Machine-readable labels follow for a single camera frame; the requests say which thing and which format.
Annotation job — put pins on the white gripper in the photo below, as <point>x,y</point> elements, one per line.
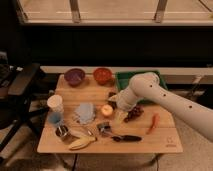
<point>112,100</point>

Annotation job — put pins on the light blue towel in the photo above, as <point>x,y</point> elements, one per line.
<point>84,113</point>

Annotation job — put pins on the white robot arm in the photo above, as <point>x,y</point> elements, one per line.
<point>198,117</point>

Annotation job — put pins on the red bowl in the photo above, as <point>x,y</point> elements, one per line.
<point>102,75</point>

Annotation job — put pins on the purple bowl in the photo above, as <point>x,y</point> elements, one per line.
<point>74,76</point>

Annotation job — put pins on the peach fruit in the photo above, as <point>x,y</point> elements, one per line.
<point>106,110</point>

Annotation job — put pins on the green plastic tray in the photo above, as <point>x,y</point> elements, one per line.
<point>122,80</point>

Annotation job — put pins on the bunch of dark grapes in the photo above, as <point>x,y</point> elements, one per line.
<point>134,113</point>

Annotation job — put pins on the small metal cup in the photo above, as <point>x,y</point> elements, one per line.
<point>104,127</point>

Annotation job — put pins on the orange carrot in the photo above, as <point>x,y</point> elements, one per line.
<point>155,121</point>

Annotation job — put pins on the wooden table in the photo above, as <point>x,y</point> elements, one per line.
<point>164,138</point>

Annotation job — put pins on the yellow banana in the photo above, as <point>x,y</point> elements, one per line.
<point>81,142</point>

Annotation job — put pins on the white cup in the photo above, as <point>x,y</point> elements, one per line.
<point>55,103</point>

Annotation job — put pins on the metal measuring cup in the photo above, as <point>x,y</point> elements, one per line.
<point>62,132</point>

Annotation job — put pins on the blue cup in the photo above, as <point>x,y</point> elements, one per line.
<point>55,118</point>

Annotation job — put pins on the black office chair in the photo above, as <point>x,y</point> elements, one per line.
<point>16,96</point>

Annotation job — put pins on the black handled utensil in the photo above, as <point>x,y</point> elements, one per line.
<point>124,138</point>

